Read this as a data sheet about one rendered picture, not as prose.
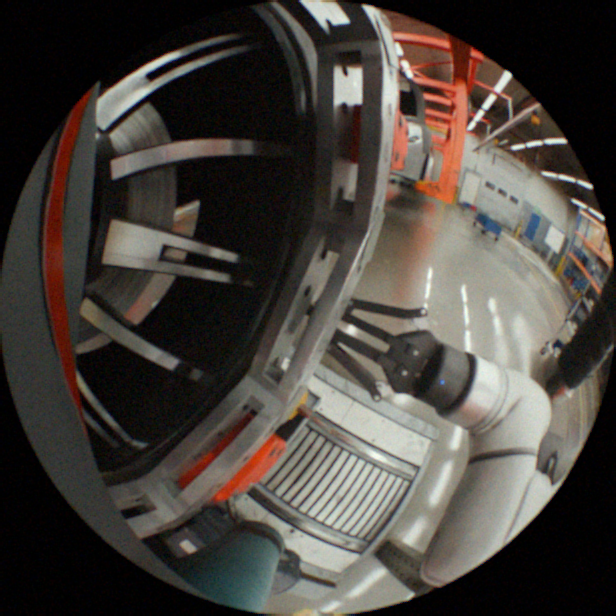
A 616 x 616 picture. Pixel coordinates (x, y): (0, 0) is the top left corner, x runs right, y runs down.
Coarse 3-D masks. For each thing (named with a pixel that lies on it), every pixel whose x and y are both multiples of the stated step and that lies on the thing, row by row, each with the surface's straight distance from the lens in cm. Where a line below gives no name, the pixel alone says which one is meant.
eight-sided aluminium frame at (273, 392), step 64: (320, 64) 21; (384, 64) 19; (320, 128) 19; (384, 128) 17; (320, 192) 19; (384, 192) 20; (320, 256) 19; (320, 320) 16; (256, 384) 22; (192, 448) 23; (256, 448) 23; (192, 512) 26
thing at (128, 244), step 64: (128, 64) 40; (192, 64) 19; (256, 64) 26; (192, 128) 40; (256, 128) 26; (256, 192) 25; (128, 256) 15; (192, 256) 37; (256, 256) 23; (128, 320) 19; (192, 320) 29; (256, 320) 22; (128, 384) 33; (192, 384) 25; (128, 448) 28
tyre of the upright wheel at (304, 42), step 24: (288, 24) 26; (312, 48) 27; (312, 72) 25; (312, 96) 24; (312, 120) 23; (312, 144) 23; (312, 168) 23; (312, 192) 23; (312, 216) 24; (288, 264) 22; (264, 312) 23; (240, 360) 24; (144, 456) 29; (120, 480) 33
